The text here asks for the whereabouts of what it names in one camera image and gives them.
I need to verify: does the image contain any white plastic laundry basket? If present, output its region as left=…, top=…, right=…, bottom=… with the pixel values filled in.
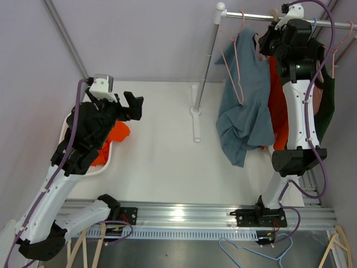
left=59, top=114, right=113, bottom=176

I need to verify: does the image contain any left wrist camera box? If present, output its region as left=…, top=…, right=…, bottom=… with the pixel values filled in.
left=86, top=74, right=117, bottom=103

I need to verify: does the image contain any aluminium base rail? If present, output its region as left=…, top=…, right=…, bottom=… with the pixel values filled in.
left=36, top=167, right=338, bottom=241

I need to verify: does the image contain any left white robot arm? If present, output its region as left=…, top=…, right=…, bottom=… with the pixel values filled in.
left=15, top=92, right=144, bottom=261

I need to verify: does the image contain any pink wire hanger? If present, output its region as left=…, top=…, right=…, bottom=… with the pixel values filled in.
left=217, top=9, right=245, bottom=105

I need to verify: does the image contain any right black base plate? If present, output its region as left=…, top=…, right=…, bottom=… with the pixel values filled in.
left=229, top=208, right=287, bottom=228

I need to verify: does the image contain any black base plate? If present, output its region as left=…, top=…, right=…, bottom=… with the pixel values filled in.
left=107, top=207, right=138, bottom=225
left=229, top=208, right=287, bottom=228

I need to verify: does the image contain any green and pink shirt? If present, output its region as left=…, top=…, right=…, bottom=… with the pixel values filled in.
left=307, top=38, right=335, bottom=143

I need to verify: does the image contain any orange t shirt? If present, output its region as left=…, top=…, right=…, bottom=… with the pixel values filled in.
left=268, top=56, right=289, bottom=150
left=91, top=121, right=131, bottom=166

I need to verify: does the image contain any metal clothes rack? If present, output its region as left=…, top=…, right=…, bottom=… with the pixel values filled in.
left=190, top=1, right=356, bottom=143

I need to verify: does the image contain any wooden hangers bottom left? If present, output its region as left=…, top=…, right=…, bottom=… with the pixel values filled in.
left=66, top=223, right=107, bottom=268

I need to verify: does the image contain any wooden hanger bottom right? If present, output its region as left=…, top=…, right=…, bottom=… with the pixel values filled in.
left=318, top=225, right=353, bottom=268

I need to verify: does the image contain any blue grey t shirt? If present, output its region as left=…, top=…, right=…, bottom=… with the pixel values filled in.
left=215, top=28, right=275, bottom=168

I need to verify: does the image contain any blue wire hanger on floor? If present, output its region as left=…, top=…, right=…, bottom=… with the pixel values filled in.
left=218, top=233, right=293, bottom=268

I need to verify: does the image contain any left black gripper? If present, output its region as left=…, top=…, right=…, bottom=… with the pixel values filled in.
left=86, top=87, right=143, bottom=147

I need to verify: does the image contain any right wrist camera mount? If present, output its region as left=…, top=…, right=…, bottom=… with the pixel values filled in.
left=274, top=3, right=304, bottom=30

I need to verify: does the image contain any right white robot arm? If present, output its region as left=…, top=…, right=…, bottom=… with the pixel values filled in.
left=254, top=18, right=327, bottom=227

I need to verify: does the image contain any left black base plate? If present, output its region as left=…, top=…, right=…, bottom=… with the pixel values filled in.
left=107, top=207, right=138, bottom=225

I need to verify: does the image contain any wooden hanger on rail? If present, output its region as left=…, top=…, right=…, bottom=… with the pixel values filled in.
left=269, top=9, right=279, bottom=22

